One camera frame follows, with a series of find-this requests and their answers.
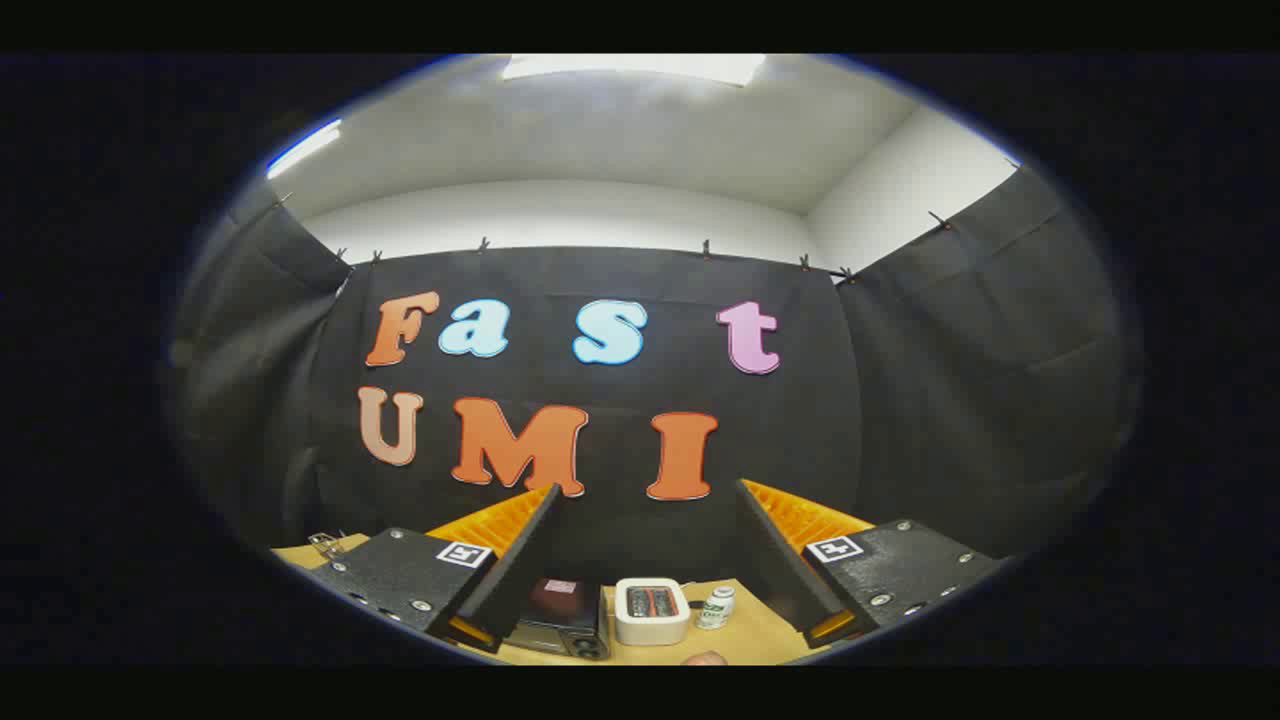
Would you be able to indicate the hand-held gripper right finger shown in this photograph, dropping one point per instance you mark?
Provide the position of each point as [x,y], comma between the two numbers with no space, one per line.
[775,560]

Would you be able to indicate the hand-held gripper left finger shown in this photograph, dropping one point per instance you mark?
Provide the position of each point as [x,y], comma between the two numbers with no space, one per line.
[520,570]

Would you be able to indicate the black toaster oven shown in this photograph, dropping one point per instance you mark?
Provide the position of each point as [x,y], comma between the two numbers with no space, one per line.
[560,625]

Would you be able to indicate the white bread toaster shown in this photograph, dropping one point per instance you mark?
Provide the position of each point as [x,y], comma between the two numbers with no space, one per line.
[652,625]

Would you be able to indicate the white bottle green label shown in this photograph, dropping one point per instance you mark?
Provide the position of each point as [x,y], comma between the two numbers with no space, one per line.
[715,610]

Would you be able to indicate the row of black cloth clips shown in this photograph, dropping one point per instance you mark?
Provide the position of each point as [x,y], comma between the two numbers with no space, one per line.
[706,247]

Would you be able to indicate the ceiling light strip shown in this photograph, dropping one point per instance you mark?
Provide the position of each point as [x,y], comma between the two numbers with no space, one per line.
[302,148]

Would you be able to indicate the ceiling light panel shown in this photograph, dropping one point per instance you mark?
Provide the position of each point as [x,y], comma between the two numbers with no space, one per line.
[630,66]

